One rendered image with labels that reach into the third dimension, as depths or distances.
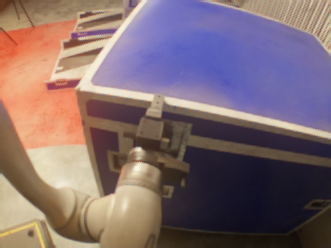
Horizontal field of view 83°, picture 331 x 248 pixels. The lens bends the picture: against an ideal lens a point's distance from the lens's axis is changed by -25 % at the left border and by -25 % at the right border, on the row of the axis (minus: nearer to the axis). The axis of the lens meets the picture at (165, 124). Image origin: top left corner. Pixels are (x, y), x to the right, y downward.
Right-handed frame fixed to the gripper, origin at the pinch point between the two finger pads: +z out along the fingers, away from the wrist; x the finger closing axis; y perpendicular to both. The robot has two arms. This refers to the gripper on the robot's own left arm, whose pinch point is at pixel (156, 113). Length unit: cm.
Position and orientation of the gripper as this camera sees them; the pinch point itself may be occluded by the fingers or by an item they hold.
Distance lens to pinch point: 61.0
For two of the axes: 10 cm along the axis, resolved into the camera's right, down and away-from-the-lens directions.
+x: -1.2, 6.7, 7.3
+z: 1.4, -7.2, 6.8
